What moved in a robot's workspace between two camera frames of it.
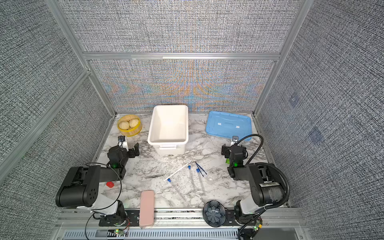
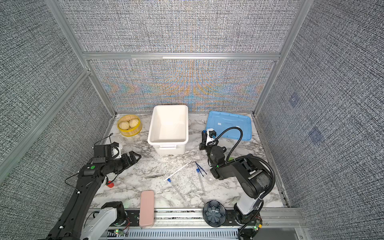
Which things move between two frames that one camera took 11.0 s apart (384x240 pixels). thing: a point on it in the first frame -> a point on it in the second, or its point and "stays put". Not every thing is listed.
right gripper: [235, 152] -> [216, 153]
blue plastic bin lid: [229, 125] stays put
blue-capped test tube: [176, 189] stays put
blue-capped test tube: [200, 180] stays put
